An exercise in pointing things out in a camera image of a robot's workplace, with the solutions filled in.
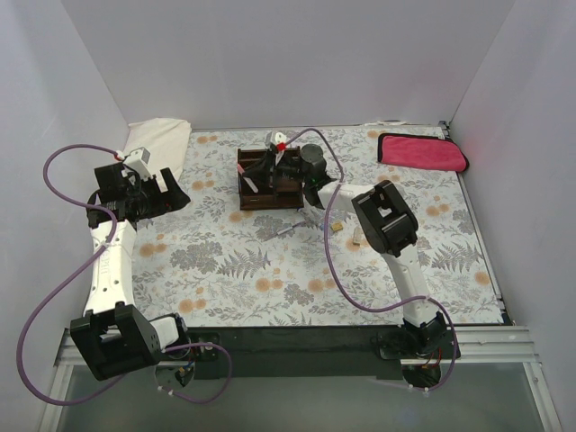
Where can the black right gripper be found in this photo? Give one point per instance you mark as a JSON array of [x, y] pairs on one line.
[[272, 163]]

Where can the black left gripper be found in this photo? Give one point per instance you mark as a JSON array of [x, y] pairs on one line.
[[157, 193]]

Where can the pink white pen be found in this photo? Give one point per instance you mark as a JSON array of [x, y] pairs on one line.
[[247, 180]]

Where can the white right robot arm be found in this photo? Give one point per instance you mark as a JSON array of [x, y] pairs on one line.
[[390, 228]]

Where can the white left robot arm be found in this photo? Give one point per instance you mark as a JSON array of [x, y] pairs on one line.
[[113, 336]]

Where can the brown wooden desk organizer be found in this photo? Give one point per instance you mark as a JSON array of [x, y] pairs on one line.
[[282, 193]]

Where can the white folded cloth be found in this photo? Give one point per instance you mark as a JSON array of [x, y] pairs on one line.
[[165, 139]]

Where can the grey white pen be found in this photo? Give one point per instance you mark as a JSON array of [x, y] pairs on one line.
[[290, 228]]

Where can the floral table mat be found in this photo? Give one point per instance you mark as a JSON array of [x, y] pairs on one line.
[[219, 266]]

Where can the white grey eraser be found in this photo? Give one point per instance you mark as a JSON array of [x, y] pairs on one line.
[[357, 237]]

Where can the red microfiber cloth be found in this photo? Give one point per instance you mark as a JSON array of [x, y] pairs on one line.
[[420, 152]]

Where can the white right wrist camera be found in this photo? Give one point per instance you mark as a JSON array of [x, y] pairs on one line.
[[275, 142]]

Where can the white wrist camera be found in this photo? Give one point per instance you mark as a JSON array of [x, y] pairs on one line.
[[138, 161], [275, 142]]

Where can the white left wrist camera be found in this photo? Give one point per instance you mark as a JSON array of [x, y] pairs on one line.
[[138, 161]]

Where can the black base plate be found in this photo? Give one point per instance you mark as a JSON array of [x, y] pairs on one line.
[[305, 351]]

